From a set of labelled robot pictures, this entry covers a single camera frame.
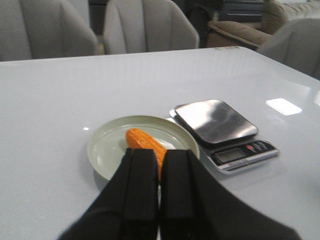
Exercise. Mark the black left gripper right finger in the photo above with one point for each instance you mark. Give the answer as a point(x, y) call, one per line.
point(195, 206)

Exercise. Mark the orange corn cob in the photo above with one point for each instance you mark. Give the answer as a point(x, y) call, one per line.
point(139, 139)

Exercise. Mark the right grey armchair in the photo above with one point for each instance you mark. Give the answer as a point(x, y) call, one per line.
point(140, 26)

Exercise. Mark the silver black kitchen scale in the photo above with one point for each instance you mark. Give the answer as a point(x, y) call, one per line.
point(226, 138)

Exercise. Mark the grey armchair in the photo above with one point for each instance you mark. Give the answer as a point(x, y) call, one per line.
point(140, 26)
point(42, 29)

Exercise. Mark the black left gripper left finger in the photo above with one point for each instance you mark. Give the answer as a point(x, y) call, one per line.
point(127, 207)

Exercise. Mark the pale green plate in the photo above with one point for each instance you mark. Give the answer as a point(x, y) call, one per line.
point(108, 144)

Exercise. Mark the left grey armchair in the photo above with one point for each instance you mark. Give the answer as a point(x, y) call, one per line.
point(42, 29)

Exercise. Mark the grey chair at far right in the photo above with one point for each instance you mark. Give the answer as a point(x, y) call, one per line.
point(297, 45)

